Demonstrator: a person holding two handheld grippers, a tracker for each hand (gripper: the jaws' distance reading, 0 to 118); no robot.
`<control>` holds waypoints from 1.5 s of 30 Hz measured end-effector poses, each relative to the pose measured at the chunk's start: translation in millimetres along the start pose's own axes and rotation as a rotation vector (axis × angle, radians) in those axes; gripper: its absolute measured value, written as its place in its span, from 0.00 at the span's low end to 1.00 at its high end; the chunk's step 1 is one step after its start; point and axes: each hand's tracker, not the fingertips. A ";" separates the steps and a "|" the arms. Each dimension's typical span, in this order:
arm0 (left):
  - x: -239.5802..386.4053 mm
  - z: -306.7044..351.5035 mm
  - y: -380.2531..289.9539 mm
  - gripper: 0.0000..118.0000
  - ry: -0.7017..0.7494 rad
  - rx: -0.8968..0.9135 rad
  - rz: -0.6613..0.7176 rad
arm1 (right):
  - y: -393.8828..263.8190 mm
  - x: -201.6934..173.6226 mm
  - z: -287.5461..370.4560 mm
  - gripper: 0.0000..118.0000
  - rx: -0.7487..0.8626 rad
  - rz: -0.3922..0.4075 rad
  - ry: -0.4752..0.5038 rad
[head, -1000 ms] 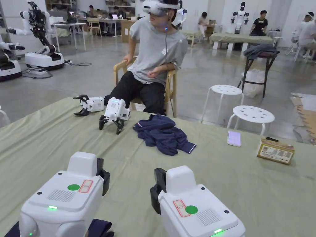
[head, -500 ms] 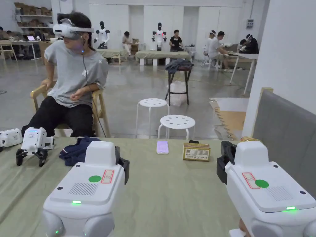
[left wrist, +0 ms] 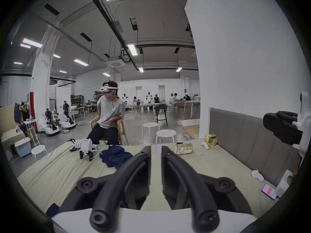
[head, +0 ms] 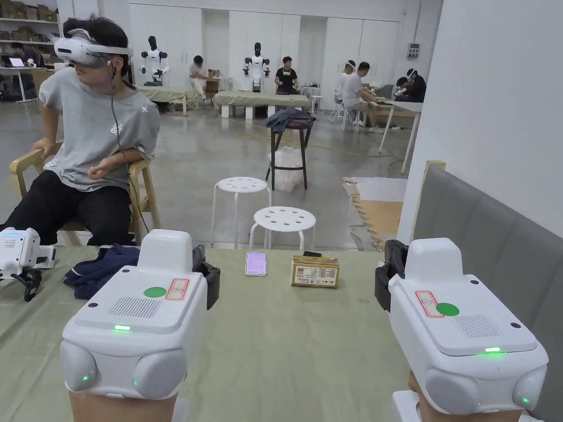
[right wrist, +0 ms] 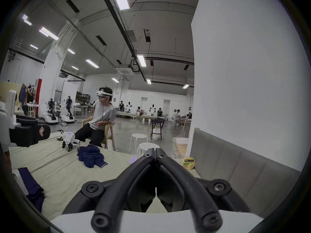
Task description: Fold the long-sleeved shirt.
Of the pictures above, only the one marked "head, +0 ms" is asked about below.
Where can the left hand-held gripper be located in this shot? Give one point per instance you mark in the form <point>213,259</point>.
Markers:
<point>132,325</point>

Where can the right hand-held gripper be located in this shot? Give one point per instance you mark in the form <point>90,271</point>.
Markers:
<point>466,351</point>

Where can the person's right hand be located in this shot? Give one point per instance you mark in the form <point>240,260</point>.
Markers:
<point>466,416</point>

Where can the person's left hand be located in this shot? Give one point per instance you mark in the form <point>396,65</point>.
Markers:
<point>123,409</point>

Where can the dark blue shirt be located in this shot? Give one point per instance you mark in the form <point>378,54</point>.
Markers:
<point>94,274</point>

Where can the grey padded headboard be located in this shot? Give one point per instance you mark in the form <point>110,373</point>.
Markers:
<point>497,228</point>

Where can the wooden armchair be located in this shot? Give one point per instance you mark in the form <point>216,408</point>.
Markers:
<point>147,193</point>

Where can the spare hand-held gripper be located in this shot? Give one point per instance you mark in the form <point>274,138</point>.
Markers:
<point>17,252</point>

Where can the smartphone with pale screen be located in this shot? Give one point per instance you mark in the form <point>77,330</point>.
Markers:
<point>256,263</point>

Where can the bed with pale green sheet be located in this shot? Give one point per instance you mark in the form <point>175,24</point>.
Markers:
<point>281,343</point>

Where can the flat cardboard sheets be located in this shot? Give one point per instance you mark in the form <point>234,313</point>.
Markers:
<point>382,211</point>

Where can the small brown cardboard box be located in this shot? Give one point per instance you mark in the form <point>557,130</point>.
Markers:
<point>316,273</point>

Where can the small black object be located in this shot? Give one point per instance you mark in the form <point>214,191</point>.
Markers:
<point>312,254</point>

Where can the clear plastic bag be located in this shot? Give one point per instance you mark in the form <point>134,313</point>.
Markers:
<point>288,169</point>

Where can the low bed with green sheet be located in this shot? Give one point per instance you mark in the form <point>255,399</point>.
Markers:
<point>169,93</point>
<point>259,100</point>

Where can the white humanoid robot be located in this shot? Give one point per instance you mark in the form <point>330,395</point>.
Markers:
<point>256,66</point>
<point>153,59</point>

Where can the group of people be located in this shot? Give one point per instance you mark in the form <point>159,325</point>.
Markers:
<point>354,90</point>

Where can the shelf with cartons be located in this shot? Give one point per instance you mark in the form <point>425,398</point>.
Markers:
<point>26,35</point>

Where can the grey wall switch box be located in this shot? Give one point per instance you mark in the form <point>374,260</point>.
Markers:
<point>414,49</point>

